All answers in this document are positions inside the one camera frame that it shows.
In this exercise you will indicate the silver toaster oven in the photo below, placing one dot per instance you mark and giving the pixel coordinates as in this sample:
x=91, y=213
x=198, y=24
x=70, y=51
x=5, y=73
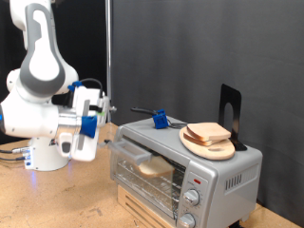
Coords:
x=221, y=171

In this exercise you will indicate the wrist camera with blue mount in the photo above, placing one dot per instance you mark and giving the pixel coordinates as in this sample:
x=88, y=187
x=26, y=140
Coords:
x=88, y=126

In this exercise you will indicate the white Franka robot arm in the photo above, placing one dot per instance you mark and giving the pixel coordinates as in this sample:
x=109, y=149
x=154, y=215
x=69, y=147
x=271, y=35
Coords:
x=31, y=114

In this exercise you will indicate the silver oven knob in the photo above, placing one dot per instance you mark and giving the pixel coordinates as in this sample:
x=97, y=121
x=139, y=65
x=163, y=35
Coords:
x=192, y=197
x=186, y=221

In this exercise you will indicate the vertical metal pole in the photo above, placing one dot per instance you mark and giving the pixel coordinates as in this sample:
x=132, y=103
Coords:
x=108, y=47

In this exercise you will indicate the black metal bookend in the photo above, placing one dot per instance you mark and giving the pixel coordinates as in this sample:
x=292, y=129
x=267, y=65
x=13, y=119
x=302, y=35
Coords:
x=231, y=93

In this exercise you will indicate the white bread slice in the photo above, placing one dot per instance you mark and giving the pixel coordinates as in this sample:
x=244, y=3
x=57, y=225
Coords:
x=158, y=167
x=209, y=130
x=194, y=141

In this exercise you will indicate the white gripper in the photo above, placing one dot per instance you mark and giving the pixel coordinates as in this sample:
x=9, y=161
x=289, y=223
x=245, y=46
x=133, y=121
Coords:
x=79, y=101

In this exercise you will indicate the round wooden cutting board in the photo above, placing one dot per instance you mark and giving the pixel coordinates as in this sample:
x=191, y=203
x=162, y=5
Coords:
x=196, y=149

